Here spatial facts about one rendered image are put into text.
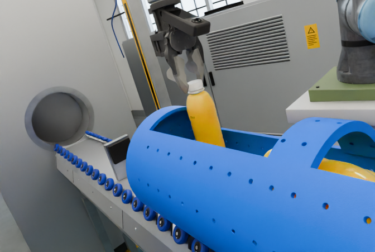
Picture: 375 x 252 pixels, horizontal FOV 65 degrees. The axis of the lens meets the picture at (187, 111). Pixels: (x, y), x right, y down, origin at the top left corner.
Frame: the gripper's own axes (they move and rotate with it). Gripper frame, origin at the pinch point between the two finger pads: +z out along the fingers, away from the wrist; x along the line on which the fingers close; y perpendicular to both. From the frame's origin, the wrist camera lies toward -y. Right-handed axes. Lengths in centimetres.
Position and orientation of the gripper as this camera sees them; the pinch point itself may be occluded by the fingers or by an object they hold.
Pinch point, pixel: (194, 85)
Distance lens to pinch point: 70.2
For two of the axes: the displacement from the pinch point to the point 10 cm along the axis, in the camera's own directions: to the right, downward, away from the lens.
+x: -7.6, 3.8, -5.3
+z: 2.8, 9.2, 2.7
